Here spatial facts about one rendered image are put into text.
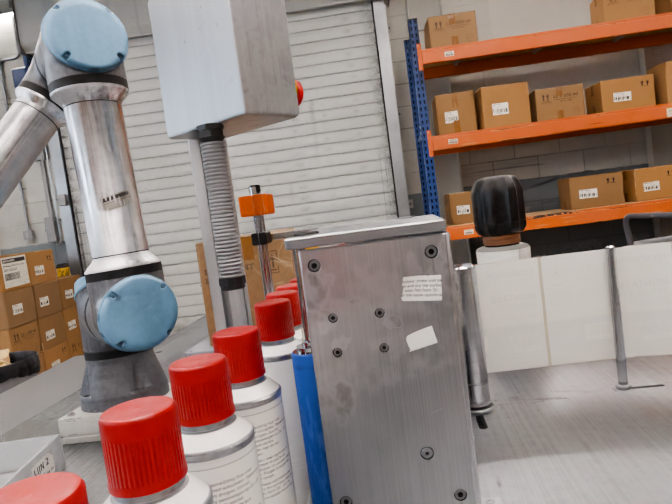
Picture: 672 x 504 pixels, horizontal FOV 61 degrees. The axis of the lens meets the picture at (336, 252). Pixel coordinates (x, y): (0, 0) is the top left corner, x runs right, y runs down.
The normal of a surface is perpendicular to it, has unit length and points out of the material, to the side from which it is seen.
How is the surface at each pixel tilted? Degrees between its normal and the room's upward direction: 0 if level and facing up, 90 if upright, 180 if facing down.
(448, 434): 90
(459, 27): 90
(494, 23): 90
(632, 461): 0
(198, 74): 90
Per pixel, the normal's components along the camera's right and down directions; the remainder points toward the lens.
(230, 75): -0.66, 0.15
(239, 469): 0.76, -0.05
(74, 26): 0.52, -0.18
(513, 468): -0.13, -0.99
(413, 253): -0.11, 0.09
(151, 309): 0.57, 0.07
